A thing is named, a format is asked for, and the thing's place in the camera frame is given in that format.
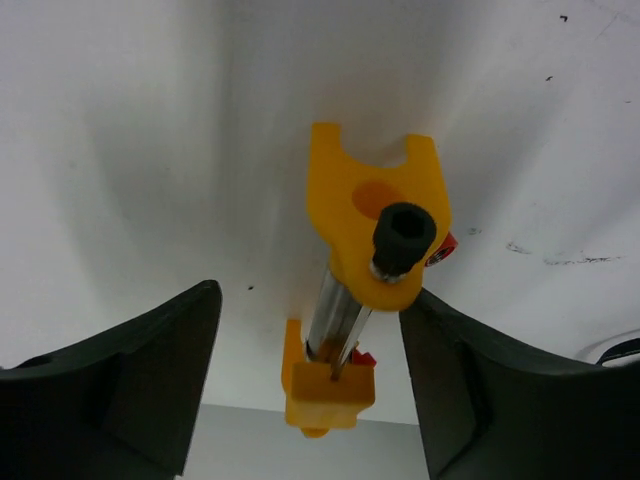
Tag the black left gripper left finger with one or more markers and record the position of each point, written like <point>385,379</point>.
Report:
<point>121,404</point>

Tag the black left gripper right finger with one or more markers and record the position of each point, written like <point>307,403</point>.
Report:
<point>492,407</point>

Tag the yellow clamp tool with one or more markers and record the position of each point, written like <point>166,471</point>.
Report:
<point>383,226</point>

